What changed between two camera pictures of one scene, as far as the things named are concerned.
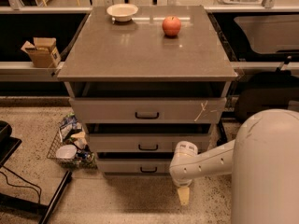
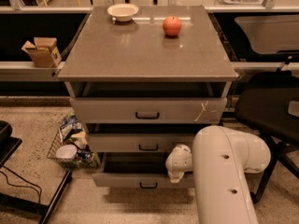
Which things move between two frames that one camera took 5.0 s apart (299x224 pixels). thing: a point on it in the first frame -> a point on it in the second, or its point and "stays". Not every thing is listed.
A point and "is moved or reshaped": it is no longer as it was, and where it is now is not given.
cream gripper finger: x=184 y=195 -> x=175 y=177
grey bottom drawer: x=135 y=164 is moved or reshaped
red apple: x=171 y=25 stays
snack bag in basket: x=69 y=125 stays
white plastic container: x=66 y=151 stays
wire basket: x=69 y=148 stays
